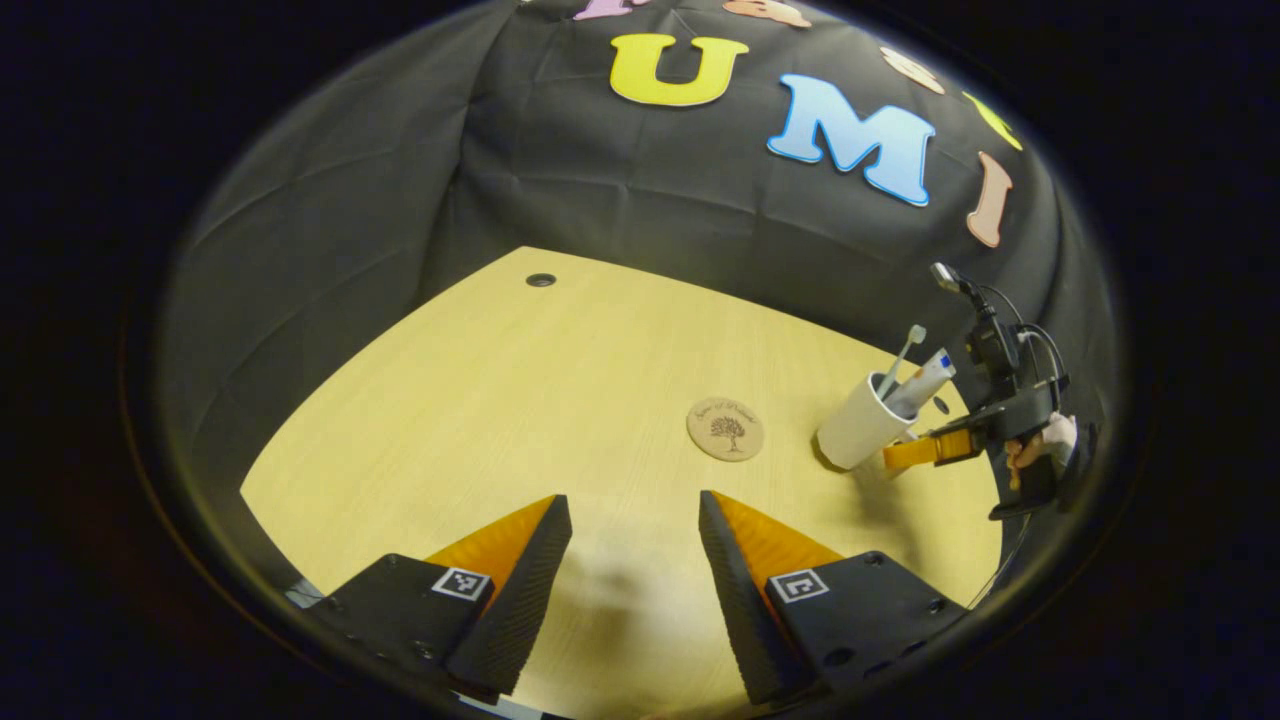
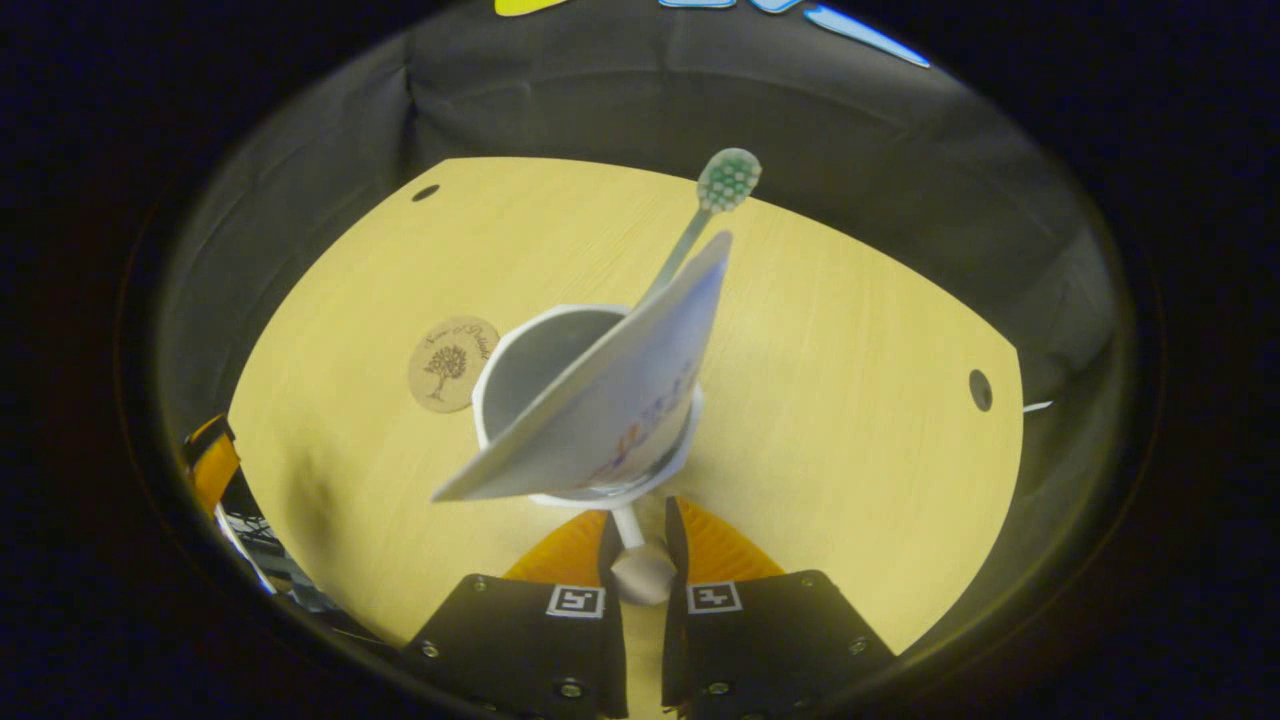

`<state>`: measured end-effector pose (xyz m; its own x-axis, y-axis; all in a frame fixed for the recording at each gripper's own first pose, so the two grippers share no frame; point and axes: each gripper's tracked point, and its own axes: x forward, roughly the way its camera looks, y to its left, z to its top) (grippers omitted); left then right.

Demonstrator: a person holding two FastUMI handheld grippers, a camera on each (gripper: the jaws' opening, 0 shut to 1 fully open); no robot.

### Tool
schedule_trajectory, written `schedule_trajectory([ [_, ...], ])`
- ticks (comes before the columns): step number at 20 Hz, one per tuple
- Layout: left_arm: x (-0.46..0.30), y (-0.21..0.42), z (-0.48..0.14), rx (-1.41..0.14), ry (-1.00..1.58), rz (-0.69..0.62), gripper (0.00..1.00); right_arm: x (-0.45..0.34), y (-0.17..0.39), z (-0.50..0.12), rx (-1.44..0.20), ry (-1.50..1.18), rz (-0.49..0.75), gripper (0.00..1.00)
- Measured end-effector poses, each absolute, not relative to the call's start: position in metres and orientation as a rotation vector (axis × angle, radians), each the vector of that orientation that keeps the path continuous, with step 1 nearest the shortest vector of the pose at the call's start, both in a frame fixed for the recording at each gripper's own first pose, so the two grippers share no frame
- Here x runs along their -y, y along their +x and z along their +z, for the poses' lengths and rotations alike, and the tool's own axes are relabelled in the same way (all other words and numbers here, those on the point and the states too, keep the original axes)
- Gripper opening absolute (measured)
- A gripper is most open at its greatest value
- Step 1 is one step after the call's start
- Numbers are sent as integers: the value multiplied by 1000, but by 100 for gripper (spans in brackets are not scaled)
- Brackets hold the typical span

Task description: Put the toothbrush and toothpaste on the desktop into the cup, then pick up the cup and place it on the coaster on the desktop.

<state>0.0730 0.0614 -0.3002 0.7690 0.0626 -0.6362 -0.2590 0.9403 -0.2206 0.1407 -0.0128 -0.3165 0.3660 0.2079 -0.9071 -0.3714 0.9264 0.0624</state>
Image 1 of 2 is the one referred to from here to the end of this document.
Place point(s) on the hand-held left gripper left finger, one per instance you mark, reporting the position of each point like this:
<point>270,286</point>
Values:
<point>530,580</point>

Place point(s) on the white toothpaste tube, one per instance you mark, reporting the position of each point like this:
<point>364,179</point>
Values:
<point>925,380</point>

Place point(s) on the pale blue toothbrush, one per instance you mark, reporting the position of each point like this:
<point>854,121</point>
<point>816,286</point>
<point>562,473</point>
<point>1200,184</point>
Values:
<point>905,350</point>

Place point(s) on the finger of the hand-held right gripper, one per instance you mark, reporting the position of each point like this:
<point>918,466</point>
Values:
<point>925,450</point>

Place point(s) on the light wooden desktop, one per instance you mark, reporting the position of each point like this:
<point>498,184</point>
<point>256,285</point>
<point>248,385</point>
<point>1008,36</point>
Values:
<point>550,400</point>

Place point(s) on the round cork coaster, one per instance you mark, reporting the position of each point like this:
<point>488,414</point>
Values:
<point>725,429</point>

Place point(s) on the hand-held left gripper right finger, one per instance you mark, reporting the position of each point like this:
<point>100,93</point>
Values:
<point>735,590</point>

